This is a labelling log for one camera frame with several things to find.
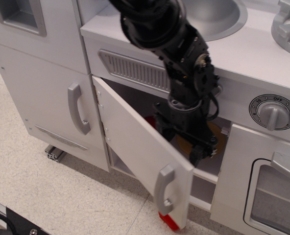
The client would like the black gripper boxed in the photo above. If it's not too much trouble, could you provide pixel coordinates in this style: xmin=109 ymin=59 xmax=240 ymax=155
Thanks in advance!
xmin=153 ymin=101 xmax=218 ymax=167

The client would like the white cabinet door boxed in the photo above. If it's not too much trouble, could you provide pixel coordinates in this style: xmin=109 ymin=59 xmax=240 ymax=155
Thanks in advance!
xmin=92 ymin=76 xmax=194 ymax=229

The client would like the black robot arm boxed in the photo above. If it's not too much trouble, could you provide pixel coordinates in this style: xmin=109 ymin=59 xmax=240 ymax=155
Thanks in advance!
xmin=112 ymin=0 xmax=219 ymax=165

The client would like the yellow toy plate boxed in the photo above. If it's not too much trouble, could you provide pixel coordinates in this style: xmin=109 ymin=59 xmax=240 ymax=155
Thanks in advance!
xmin=176 ymin=122 xmax=226 ymax=157

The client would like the white oven door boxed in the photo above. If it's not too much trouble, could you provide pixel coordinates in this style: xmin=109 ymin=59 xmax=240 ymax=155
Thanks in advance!
xmin=211 ymin=124 xmax=290 ymax=235

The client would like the red toy bell pepper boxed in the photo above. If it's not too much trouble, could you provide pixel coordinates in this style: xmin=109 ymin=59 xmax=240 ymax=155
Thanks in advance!
xmin=158 ymin=212 xmax=179 ymax=231

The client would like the grey timer knob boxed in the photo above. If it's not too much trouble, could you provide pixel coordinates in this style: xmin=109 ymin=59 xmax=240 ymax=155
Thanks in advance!
xmin=259 ymin=103 xmax=290 ymax=131

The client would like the grey vent grille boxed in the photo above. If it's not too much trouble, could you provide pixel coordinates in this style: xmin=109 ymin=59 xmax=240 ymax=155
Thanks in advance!
xmin=98 ymin=49 xmax=170 ymax=93

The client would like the silver sink bowl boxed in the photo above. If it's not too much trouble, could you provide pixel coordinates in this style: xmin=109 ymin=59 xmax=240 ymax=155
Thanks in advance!
xmin=183 ymin=0 xmax=248 ymax=42

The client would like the white toy kitchen unit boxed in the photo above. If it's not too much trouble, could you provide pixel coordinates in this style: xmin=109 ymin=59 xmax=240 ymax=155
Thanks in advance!
xmin=0 ymin=0 xmax=290 ymax=235

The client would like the aluminium extrusion bar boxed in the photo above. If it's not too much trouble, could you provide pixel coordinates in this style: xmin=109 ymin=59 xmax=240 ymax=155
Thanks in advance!
xmin=45 ymin=145 xmax=66 ymax=163

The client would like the white fridge door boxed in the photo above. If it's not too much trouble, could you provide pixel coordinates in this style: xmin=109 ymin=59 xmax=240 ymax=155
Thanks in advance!
xmin=0 ymin=45 xmax=109 ymax=171

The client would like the grey cabinet door handle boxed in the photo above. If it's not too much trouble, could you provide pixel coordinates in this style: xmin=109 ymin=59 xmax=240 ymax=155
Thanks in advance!
xmin=153 ymin=164 xmax=175 ymax=216

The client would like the grey oven door handle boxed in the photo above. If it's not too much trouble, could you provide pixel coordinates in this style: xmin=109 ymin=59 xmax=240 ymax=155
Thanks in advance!
xmin=271 ymin=152 xmax=290 ymax=176

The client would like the grey fridge door handle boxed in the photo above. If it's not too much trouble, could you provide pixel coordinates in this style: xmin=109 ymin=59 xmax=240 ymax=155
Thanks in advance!
xmin=67 ymin=83 xmax=91 ymax=135

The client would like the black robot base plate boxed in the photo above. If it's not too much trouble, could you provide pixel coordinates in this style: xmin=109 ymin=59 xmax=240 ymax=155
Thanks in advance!
xmin=6 ymin=207 xmax=49 ymax=235

